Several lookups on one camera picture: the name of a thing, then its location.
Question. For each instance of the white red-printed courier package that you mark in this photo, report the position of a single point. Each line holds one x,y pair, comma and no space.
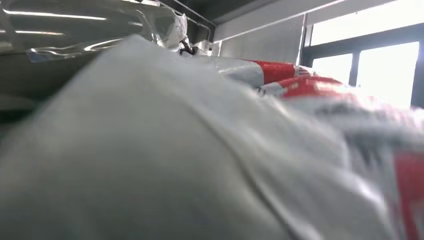
205,159

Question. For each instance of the window with dark frame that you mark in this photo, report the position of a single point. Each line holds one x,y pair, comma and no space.
381,59

